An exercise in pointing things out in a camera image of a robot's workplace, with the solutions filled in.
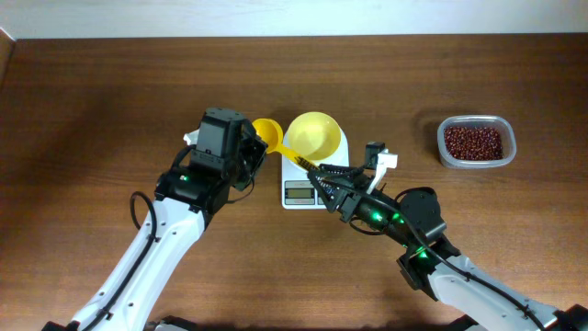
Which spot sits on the clear plastic container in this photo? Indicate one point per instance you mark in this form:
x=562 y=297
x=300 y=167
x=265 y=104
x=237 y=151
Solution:
x=506 y=138

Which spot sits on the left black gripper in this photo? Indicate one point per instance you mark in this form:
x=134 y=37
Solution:
x=253 y=154

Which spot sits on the white digital kitchen scale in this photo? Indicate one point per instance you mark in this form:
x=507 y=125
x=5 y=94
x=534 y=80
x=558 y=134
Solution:
x=297 y=192

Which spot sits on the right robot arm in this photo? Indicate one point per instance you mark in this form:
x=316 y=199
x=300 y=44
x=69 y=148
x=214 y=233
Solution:
x=430 y=263

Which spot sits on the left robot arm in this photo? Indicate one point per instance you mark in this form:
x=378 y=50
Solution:
x=224 y=153

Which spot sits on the red beans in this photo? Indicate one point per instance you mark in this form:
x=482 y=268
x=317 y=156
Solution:
x=473 y=144

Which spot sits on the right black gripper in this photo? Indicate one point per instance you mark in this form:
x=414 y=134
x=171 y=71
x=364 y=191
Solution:
x=343 y=198

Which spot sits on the yellow measuring scoop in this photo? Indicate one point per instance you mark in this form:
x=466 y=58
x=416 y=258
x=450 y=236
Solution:
x=272 y=135

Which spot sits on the pale yellow bowl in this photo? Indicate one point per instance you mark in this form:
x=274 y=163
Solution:
x=314 y=135

